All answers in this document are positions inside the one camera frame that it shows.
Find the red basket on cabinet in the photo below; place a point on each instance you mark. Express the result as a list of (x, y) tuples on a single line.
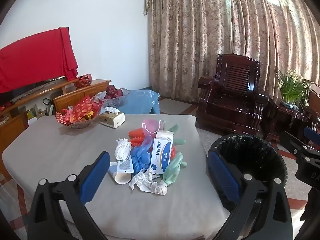
[(83, 80)]

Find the blue tablecloth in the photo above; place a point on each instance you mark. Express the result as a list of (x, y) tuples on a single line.
[(140, 102)]

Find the red cloth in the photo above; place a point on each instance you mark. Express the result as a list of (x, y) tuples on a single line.
[(32, 57)]

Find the black lined trash bin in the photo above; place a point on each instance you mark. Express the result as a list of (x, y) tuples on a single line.
[(250, 155)]

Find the white and blue box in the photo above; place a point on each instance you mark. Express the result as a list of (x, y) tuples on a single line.
[(161, 155)]

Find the cream paper cup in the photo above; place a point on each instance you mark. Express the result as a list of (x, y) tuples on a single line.
[(122, 177)]

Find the cream tissue box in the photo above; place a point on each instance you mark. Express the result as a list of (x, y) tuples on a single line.
[(112, 120)]

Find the blue plastic bag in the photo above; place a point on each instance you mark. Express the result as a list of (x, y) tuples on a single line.
[(140, 157)]

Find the white knotted rag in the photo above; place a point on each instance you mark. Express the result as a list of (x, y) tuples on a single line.
[(160, 188)]

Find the woven basket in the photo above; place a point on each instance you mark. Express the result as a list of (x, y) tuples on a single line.
[(80, 124)]

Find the white sachet packet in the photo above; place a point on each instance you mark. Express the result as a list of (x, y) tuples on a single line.
[(125, 165)]

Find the green rubber glove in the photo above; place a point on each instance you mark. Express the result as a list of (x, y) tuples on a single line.
[(172, 172), (178, 141)]

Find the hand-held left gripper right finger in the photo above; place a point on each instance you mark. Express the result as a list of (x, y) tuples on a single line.
[(223, 180)]

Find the glass fruit bowl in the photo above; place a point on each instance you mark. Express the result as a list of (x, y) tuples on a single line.
[(112, 101)]

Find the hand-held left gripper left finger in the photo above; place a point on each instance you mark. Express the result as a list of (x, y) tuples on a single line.
[(96, 177)]

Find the crumpled white paper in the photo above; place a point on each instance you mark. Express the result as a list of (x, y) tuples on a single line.
[(140, 180)]

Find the grey table cover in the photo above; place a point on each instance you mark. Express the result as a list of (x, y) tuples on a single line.
[(62, 150)]

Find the potted green plant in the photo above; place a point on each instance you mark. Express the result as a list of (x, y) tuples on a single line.
[(291, 87)]

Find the floral beige curtain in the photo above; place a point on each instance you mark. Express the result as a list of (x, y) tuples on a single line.
[(200, 42)]

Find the wooden television cabinet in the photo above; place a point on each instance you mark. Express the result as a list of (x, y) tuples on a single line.
[(75, 97)]

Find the dark wooden armchair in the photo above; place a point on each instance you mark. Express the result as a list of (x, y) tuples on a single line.
[(313, 100), (232, 100)]

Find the white crumpled cloth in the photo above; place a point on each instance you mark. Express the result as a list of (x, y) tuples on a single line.
[(122, 150)]

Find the red apple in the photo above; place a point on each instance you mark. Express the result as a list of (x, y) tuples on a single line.
[(110, 91), (120, 93)]

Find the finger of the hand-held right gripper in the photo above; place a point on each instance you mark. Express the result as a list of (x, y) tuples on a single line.
[(292, 143), (312, 135)]

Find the dark wooden side table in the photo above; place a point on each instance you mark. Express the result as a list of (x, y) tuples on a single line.
[(280, 120)]

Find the pile of red snack packets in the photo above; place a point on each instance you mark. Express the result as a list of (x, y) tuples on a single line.
[(80, 108)]

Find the black television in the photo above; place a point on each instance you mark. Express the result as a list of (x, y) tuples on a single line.
[(30, 88)]

